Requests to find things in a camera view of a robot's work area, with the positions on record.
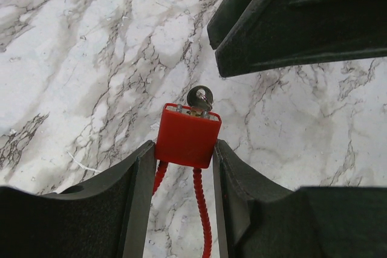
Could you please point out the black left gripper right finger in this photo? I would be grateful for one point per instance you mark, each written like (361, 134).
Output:
(257, 217)

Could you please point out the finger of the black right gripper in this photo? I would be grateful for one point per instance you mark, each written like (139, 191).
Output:
(234, 18)
(299, 32)

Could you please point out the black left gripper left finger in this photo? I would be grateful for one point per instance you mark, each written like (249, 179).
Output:
(104, 216)

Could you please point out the red padlock with cable shackle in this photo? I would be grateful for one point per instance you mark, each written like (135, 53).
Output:
(187, 137)

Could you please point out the silver keys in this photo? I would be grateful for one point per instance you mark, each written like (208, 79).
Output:
(200, 97)

